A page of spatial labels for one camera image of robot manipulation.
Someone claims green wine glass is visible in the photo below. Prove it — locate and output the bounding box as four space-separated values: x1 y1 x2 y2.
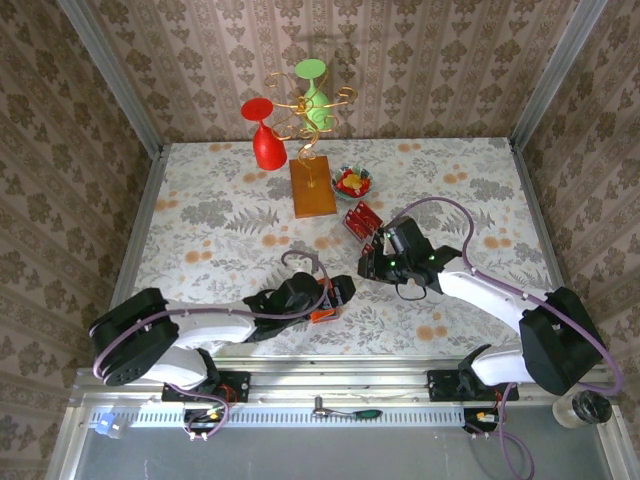
293 58 335 134

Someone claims ratchet wrench green handle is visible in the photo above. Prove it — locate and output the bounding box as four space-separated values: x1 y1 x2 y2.
312 396 384 420

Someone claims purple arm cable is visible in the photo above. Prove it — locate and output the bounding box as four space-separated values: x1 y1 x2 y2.
89 249 332 444
393 196 625 480

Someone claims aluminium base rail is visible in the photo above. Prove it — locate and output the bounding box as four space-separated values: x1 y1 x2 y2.
69 355 619 407

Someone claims black bracket with yellow connector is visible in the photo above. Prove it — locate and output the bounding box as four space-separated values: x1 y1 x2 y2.
462 407 502 435
182 407 227 435

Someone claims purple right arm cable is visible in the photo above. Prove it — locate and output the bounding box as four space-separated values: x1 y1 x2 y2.
393 196 625 480

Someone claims floral tablecloth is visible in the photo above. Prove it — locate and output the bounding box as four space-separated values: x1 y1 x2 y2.
123 138 576 359

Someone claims blue plug connector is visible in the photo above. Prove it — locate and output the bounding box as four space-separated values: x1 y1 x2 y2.
91 410 127 441

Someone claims red wine glass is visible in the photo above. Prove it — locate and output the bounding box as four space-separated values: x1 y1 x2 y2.
240 97 289 173

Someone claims glass candy bowl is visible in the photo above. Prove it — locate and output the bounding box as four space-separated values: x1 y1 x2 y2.
330 164 375 203

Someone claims slotted grey cable duct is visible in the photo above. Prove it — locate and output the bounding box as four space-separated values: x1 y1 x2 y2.
89 405 466 429

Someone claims aluminium frame post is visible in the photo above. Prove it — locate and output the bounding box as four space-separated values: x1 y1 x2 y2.
508 0 609 150
56 0 166 159

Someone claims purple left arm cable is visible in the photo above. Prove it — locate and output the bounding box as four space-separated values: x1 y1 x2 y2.
89 249 332 444

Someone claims glass jar dark lid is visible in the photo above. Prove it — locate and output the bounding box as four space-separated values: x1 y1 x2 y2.
551 390 614 430

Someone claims orange felt card holder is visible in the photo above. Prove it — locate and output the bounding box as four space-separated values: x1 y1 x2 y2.
308 285 340 325

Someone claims gold wire rack wooden base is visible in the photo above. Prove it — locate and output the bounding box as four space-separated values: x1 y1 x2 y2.
264 71 357 219

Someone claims aluminium side rail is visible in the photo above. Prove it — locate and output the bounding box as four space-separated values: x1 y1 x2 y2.
92 143 169 371
507 138 591 366

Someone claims grey metal base plate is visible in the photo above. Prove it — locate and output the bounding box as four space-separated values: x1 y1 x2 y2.
47 424 631 480

